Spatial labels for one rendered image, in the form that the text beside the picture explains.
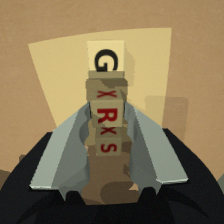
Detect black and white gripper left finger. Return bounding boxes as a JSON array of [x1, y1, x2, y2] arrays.
[[0, 102, 92, 224]]

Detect pale yellow mat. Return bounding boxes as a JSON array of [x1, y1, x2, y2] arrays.
[[28, 28, 172, 127]]

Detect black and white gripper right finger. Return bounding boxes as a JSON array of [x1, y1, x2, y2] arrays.
[[123, 101, 224, 224]]

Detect cream block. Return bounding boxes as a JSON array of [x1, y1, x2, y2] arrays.
[[90, 89, 124, 128], [95, 127, 122, 156], [86, 40, 126, 80]]

